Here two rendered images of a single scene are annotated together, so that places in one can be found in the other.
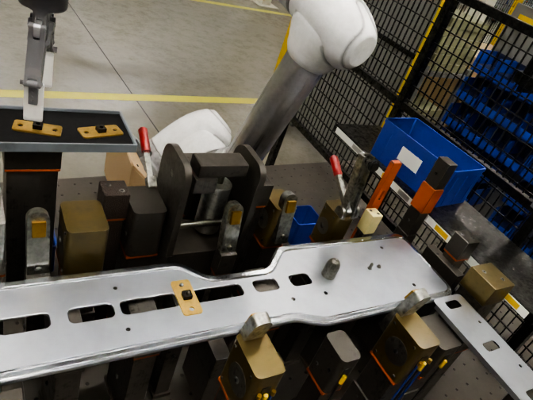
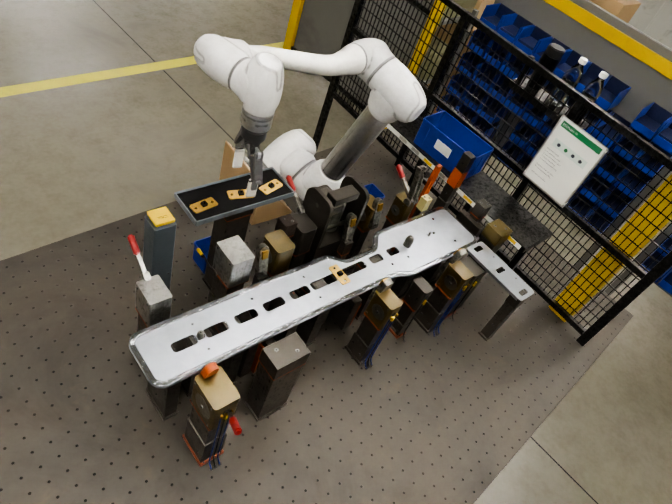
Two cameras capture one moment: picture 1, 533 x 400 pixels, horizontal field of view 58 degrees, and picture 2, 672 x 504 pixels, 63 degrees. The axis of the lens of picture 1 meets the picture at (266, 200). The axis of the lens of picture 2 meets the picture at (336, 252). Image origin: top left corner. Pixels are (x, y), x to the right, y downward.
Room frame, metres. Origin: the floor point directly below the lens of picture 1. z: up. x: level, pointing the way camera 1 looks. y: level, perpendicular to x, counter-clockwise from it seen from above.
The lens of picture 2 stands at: (-0.58, 0.47, 2.35)
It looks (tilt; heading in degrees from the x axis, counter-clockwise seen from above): 44 degrees down; 344
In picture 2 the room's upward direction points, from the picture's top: 23 degrees clockwise
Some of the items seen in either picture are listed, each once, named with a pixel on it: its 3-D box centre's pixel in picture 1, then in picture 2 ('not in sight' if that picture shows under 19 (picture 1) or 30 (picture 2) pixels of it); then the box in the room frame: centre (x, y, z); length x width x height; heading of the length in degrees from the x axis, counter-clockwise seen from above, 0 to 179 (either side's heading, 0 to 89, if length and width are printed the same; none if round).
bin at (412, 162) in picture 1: (424, 159); (452, 145); (1.46, -0.43, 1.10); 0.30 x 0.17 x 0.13; 44
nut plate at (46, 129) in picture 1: (37, 125); (240, 193); (0.76, 0.45, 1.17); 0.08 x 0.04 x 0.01; 115
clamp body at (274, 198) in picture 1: (255, 252); (354, 233); (0.98, -0.02, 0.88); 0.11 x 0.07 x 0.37; 39
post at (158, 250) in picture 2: not in sight; (157, 267); (0.60, 0.67, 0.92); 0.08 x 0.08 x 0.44; 39
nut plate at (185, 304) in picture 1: (186, 295); (340, 273); (0.64, 0.08, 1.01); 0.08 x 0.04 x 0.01; 39
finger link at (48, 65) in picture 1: (44, 69); (238, 158); (0.82, 0.48, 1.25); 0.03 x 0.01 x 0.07; 115
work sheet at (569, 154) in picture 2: not in sight; (563, 162); (1.20, -0.78, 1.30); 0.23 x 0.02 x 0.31; 39
